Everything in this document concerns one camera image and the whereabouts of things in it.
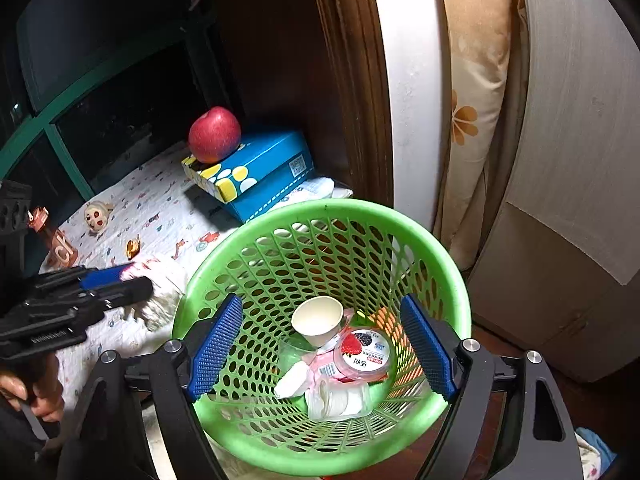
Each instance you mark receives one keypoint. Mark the clear round container white base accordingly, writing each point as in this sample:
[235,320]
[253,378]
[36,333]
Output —
[337,400]

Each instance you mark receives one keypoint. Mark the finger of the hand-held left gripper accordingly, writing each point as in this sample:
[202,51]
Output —
[130,291]
[100,277]

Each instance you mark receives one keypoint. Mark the blue dotted tissue box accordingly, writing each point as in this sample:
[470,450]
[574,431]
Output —
[260,180]

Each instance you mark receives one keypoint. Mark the small gold candy wrapper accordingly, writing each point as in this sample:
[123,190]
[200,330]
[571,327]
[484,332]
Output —
[133,246]

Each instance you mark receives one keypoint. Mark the small beige plush toy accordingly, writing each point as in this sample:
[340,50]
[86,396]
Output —
[97,217]

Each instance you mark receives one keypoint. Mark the orange snack wrapper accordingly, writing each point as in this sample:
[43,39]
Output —
[386,321]

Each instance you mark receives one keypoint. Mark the green plastic basket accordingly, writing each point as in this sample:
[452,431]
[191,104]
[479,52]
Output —
[310,240]

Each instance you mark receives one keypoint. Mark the blue cloth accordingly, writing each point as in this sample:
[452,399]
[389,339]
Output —
[595,455]

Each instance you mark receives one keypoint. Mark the red apple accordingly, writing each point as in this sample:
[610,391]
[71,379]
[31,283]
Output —
[215,135]

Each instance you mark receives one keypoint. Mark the white tissue paper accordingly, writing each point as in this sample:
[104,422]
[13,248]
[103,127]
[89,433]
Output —
[160,285]

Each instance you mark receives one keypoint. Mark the pink jelly cup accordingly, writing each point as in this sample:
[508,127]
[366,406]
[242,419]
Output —
[362,355]

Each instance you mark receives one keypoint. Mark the orange water bottle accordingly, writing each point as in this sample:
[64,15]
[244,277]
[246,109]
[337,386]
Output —
[57,247]

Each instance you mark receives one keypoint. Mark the green window frame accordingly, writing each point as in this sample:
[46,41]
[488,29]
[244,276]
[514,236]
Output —
[30,130]

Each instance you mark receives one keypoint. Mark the white round post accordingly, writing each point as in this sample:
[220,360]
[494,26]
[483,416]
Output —
[410,85]

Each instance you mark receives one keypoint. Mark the pink packet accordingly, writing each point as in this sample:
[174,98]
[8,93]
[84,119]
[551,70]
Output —
[320,365]

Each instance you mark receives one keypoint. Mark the dark wooden board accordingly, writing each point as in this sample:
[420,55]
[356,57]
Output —
[300,60]

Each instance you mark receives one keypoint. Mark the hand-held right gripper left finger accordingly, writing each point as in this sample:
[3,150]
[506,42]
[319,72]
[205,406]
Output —
[215,350]

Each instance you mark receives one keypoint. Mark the floral beige curtain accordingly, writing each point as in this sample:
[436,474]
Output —
[475,110]

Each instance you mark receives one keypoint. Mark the white tissue packet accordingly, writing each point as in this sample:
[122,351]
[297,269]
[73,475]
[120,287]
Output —
[315,189]

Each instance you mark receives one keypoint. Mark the white paper cup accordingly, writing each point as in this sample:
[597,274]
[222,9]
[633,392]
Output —
[317,317]

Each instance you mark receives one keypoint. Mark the person's left hand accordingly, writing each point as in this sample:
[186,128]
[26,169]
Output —
[47,390]

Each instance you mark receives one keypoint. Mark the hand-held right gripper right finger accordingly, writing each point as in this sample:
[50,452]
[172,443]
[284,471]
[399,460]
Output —
[425,350]

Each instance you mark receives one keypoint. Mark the person's left forearm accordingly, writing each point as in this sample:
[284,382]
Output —
[20,450]

